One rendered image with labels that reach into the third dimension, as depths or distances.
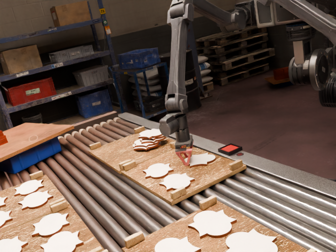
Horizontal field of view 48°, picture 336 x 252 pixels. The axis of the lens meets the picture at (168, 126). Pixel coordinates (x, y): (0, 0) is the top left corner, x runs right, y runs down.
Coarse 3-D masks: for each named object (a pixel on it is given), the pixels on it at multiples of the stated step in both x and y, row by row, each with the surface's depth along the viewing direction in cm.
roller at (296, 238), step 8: (88, 128) 248; (104, 136) 224; (200, 192) 138; (208, 192) 135; (216, 192) 133; (224, 200) 127; (232, 200) 126; (232, 208) 123; (240, 208) 120; (248, 208) 120; (248, 216) 116; (256, 216) 114; (264, 216) 114; (264, 224) 111; (272, 224) 109; (280, 232) 105; (288, 232) 104; (296, 240) 101; (304, 240) 99; (320, 248) 95
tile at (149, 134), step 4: (140, 132) 190; (144, 132) 189; (148, 132) 188; (152, 132) 186; (156, 132) 185; (140, 136) 184; (144, 136) 183; (148, 136) 182; (152, 136) 182; (156, 136) 181
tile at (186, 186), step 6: (174, 174) 148; (180, 174) 146; (168, 180) 144; (174, 180) 143; (180, 180) 142; (186, 180) 141; (192, 180) 141; (168, 186) 139; (174, 186) 138; (180, 186) 137; (186, 186) 136
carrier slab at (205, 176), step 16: (160, 160) 167; (176, 160) 163; (224, 160) 153; (128, 176) 158; (144, 176) 154; (192, 176) 145; (208, 176) 142; (224, 176) 141; (160, 192) 138; (192, 192) 134
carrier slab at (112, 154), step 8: (128, 136) 209; (136, 136) 206; (104, 144) 204; (112, 144) 201; (120, 144) 198; (128, 144) 196; (168, 144) 184; (96, 152) 194; (104, 152) 191; (112, 152) 189; (120, 152) 187; (128, 152) 184; (136, 152) 182; (144, 152) 180; (152, 152) 178; (160, 152) 176; (104, 160) 180; (112, 160) 178; (120, 160) 176; (136, 160) 172; (144, 160) 171; (112, 168) 172
